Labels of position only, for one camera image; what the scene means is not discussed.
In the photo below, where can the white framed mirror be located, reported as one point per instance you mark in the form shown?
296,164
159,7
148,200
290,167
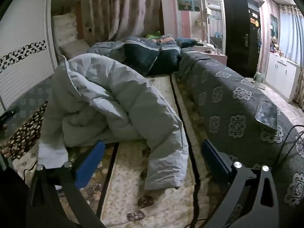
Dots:
215,23

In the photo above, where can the light grey puffer jacket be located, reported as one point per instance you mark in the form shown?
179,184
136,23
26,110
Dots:
106,87

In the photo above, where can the white slatted wardrobe door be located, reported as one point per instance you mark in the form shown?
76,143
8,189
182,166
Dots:
23,76

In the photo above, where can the green bin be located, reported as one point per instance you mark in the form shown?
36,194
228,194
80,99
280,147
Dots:
259,77

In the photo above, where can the beige pillow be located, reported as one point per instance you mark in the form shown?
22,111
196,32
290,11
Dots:
73,48

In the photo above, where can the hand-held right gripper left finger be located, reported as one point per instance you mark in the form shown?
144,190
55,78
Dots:
91,161

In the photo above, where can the grey patterned bed surround cover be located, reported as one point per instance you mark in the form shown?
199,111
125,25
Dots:
225,95

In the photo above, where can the white cabinet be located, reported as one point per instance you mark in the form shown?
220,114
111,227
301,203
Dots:
280,73

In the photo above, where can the small wall poster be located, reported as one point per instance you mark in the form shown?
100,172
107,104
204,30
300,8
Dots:
273,26

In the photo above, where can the clear plastic packet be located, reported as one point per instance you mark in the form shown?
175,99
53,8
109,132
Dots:
266,115

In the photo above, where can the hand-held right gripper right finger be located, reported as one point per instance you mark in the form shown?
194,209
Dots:
215,161

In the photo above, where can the black door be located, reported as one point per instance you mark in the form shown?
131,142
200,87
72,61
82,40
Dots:
237,40

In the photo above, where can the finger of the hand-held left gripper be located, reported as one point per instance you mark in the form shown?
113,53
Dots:
9,114

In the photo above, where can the wall socket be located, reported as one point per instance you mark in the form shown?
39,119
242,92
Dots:
200,23

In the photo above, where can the cream folded bedding stack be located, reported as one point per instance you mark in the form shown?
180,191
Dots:
64,28

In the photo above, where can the floral bed blanket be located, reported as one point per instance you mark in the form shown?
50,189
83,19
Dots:
123,194

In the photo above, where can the dark cloth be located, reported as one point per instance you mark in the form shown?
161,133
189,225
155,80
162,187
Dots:
11,194

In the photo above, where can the colourful printed cloth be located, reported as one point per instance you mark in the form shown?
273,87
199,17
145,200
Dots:
167,40

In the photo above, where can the striped window curtain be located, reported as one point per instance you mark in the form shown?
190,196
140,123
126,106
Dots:
291,33

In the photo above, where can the dark blue striped quilt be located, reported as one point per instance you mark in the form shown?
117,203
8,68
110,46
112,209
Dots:
152,57

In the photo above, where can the pink dressing table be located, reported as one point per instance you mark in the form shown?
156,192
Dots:
218,58

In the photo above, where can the beige patterned curtain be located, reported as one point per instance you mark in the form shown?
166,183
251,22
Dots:
123,9

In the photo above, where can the green plush toy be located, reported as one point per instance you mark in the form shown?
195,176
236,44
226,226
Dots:
153,35

